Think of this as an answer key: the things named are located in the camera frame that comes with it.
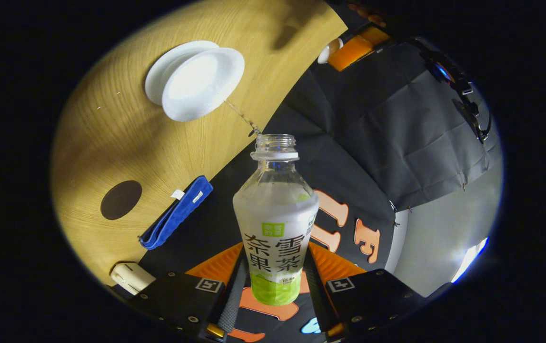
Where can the white saucer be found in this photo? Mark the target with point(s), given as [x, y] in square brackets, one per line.
[156, 78]

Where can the white toaster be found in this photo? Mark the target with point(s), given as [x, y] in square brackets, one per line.
[132, 277]

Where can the white teacup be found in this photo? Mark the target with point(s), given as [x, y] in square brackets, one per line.
[196, 81]

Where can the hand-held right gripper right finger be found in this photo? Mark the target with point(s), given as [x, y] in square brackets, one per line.
[321, 300]

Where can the ceiling light panel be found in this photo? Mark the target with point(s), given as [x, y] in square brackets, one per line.
[468, 261]

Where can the dark brown round coaster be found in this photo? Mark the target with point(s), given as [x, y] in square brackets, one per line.
[120, 200]

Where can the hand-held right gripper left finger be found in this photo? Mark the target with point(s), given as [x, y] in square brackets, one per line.
[231, 305]

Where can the clear plastic water bottle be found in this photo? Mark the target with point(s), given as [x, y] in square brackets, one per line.
[275, 214]

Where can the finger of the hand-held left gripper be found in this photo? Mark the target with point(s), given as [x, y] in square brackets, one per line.
[375, 35]
[349, 53]

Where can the blue folded towel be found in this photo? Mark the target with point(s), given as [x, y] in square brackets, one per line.
[177, 212]

